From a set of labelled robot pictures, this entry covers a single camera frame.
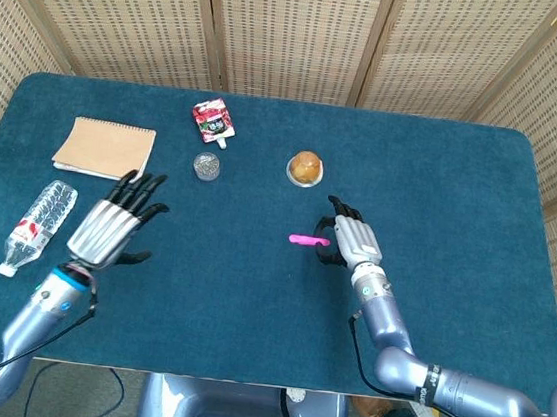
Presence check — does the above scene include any orange jelly cup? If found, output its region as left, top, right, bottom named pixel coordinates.
left=283, top=147, right=328, bottom=189

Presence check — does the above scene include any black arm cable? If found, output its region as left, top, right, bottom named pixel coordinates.
left=337, top=312, right=557, bottom=417
left=0, top=264, right=103, bottom=412

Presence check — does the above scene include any blue plush table cloth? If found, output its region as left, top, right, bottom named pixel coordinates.
left=0, top=66, right=557, bottom=417

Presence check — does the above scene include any clear round pin box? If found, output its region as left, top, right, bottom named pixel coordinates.
left=190, top=151, right=224, bottom=184

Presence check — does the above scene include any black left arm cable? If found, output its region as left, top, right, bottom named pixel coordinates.
left=0, top=264, right=103, bottom=412

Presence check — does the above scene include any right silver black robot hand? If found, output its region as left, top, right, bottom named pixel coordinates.
left=310, top=194, right=392, bottom=273

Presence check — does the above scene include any red drink pouch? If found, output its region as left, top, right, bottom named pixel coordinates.
left=187, top=98, right=240, bottom=151

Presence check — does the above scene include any grey-blue robot torso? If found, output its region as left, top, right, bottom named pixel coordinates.
left=132, top=371, right=353, bottom=417

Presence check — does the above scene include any clear plastic water bottle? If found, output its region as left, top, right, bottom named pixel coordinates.
left=0, top=174, right=81, bottom=284

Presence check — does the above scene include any kraft spiral notebook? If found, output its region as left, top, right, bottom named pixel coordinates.
left=49, top=113, right=159, bottom=186

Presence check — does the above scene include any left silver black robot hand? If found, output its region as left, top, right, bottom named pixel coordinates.
left=63, top=162, right=175, bottom=277

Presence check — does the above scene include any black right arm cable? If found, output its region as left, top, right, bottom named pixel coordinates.
left=337, top=312, right=557, bottom=417

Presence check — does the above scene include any brown object under table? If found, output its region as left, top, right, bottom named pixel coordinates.
left=349, top=395, right=396, bottom=417

